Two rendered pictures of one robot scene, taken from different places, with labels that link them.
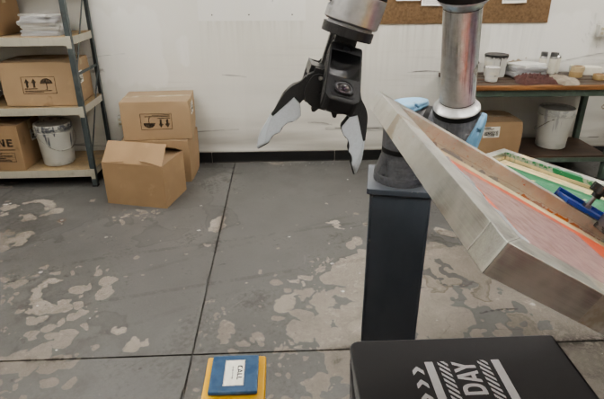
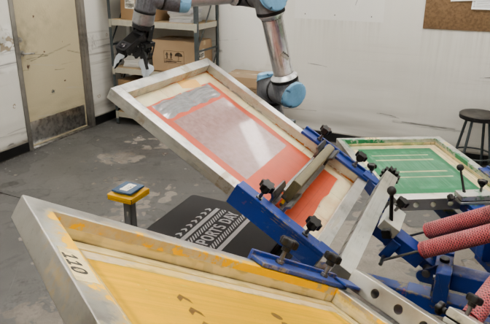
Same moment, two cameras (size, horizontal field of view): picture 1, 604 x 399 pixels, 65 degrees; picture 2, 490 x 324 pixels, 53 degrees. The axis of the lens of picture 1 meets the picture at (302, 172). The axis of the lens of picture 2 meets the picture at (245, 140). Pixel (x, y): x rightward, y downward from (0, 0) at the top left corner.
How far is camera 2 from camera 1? 1.42 m
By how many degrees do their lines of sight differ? 26
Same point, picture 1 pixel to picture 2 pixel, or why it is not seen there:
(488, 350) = not seen: hidden behind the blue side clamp
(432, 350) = (226, 206)
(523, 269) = (116, 98)
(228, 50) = (315, 43)
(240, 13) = (327, 14)
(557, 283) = (126, 104)
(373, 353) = (197, 199)
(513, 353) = not seen: hidden behind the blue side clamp
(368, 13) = (140, 19)
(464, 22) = (267, 27)
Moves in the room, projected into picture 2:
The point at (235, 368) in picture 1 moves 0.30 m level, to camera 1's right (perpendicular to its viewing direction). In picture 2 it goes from (130, 186) to (187, 201)
